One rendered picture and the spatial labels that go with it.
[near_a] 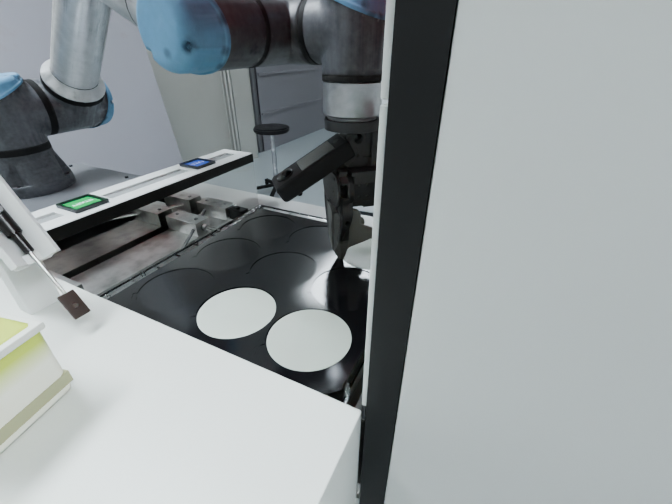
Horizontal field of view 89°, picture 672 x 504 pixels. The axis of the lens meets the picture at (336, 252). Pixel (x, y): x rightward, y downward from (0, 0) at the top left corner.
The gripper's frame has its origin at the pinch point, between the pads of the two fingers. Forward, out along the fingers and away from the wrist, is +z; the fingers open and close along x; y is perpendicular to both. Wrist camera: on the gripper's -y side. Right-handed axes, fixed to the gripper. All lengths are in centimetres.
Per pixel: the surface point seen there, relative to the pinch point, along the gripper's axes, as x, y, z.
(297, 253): 3.7, -5.5, 1.4
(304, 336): -15.3, -8.8, 1.3
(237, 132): 378, 3, 56
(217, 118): 375, -16, 39
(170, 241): 18.4, -26.6, 3.3
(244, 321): -10.4, -15.3, 1.3
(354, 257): -0.7, 2.9, 1.2
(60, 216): 17.5, -41.3, -4.2
